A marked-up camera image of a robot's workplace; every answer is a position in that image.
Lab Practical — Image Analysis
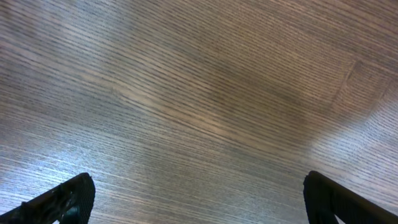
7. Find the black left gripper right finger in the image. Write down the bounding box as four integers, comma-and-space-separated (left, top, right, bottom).
303, 170, 397, 224

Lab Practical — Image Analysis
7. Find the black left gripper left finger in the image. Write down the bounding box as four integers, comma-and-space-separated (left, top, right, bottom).
1, 172, 95, 224

